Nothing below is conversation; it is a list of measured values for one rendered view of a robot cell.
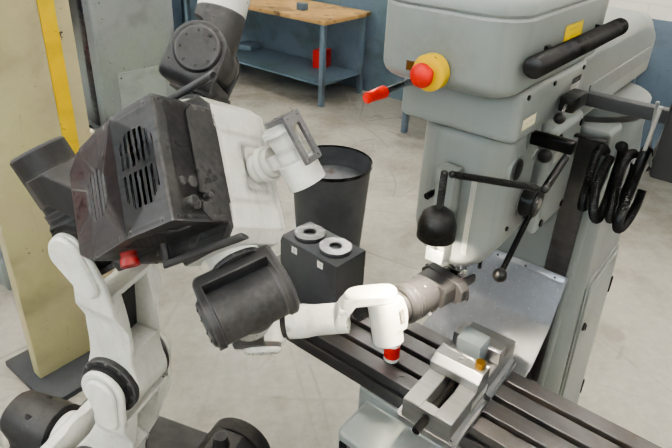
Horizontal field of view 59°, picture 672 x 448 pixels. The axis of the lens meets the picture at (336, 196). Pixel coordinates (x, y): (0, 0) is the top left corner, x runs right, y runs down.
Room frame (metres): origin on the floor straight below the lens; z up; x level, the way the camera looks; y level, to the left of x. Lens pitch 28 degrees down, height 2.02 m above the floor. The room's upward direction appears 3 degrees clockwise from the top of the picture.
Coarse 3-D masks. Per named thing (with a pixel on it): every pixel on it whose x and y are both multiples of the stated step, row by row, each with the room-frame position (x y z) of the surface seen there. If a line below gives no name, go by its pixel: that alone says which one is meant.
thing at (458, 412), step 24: (456, 336) 1.13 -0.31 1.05; (504, 336) 1.18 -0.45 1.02; (504, 360) 1.11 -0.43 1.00; (432, 384) 1.00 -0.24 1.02; (456, 384) 1.01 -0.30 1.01; (408, 408) 0.95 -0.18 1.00; (432, 408) 0.93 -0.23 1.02; (456, 408) 0.93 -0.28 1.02; (480, 408) 0.98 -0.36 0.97; (432, 432) 0.91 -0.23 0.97; (456, 432) 0.91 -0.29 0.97
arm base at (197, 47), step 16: (176, 32) 1.00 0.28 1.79; (192, 32) 0.99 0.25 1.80; (208, 32) 0.99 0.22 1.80; (176, 48) 0.98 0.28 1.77; (192, 48) 0.98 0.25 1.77; (208, 48) 0.98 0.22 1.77; (224, 48) 0.98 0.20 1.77; (160, 64) 0.97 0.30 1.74; (176, 64) 0.97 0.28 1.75; (192, 64) 0.96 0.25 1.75; (208, 64) 0.96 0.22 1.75; (176, 80) 0.97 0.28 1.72; (192, 80) 0.96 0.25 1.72; (208, 96) 0.97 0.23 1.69; (224, 96) 1.04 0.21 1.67
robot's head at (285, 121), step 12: (276, 120) 0.88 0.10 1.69; (288, 120) 0.88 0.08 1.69; (300, 120) 0.89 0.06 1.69; (264, 132) 0.90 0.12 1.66; (276, 132) 0.88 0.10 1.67; (288, 132) 0.87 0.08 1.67; (300, 144) 0.87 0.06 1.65; (312, 144) 0.88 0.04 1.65; (300, 156) 0.87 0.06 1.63; (312, 156) 0.87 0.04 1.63
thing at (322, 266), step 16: (304, 224) 1.47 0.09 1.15; (288, 240) 1.40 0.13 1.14; (304, 240) 1.39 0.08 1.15; (320, 240) 1.40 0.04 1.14; (336, 240) 1.39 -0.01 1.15; (288, 256) 1.40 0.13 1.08; (304, 256) 1.36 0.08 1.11; (320, 256) 1.33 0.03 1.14; (336, 256) 1.32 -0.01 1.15; (352, 256) 1.33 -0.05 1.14; (288, 272) 1.40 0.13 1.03; (304, 272) 1.36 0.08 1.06; (320, 272) 1.32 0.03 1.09; (336, 272) 1.28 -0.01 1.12; (352, 272) 1.33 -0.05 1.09; (304, 288) 1.36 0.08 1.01; (320, 288) 1.32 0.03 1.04; (336, 288) 1.28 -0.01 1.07
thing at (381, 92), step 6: (396, 84) 1.04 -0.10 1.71; (402, 84) 1.05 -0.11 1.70; (408, 84) 1.07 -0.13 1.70; (372, 90) 0.99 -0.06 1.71; (378, 90) 0.99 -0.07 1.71; (384, 90) 1.00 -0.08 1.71; (390, 90) 1.02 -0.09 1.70; (366, 96) 0.97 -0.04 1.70; (372, 96) 0.97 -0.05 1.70; (378, 96) 0.99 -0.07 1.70; (384, 96) 1.00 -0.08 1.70; (366, 102) 0.98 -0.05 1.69
